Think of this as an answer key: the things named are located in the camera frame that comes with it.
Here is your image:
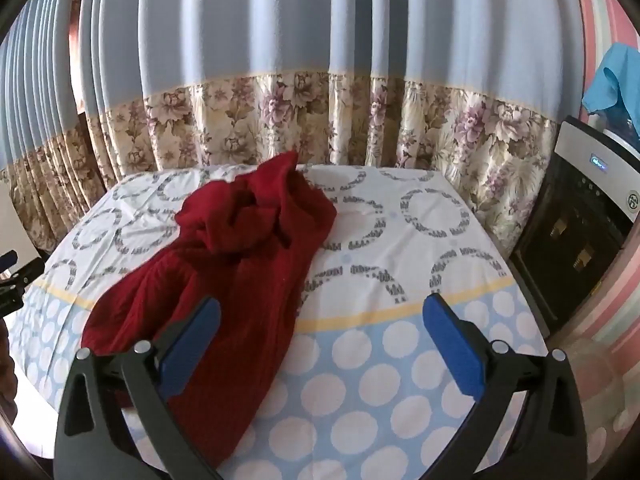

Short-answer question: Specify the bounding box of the blue floral curtain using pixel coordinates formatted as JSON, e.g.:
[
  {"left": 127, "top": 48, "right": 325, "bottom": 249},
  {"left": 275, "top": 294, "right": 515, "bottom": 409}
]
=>
[
  {"left": 80, "top": 0, "right": 562, "bottom": 257},
  {"left": 0, "top": 0, "right": 108, "bottom": 256}
]

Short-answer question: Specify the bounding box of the printed circle and dot sheet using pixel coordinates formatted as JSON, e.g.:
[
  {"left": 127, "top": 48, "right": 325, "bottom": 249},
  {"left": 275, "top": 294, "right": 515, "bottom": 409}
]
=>
[{"left": 7, "top": 164, "right": 548, "bottom": 480}]

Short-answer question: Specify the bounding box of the blue cloth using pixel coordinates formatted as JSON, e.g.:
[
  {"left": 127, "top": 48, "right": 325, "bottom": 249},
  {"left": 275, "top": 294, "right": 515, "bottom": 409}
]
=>
[{"left": 581, "top": 42, "right": 640, "bottom": 116}]

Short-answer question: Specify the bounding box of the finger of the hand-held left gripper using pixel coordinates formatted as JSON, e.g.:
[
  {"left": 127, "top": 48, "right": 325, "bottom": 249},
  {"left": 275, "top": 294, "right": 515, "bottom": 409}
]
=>
[
  {"left": 0, "top": 251, "right": 32, "bottom": 288},
  {"left": 0, "top": 286, "right": 25, "bottom": 317}
]

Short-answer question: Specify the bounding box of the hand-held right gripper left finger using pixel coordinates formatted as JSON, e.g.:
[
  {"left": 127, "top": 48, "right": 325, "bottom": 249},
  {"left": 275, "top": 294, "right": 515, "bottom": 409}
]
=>
[{"left": 54, "top": 296, "right": 223, "bottom": 480}]

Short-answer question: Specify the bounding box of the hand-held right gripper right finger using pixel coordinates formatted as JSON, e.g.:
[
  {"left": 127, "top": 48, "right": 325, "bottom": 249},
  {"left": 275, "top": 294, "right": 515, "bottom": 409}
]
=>
[{"left": 421, "top": 292, "right": 588, "bottom": 480}]

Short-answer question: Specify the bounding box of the red knitted sweater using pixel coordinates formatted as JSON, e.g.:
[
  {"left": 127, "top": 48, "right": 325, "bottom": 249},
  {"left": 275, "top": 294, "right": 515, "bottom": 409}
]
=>
[{"left": 80, "top": 150, "right": 338, "bottom": 468}]

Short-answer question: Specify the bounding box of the black and white water dispenser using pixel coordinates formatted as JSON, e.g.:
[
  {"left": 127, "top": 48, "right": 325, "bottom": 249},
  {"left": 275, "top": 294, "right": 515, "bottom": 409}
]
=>
[{"left": 510, "top": 116, "right": 640, "bottom": 336}]

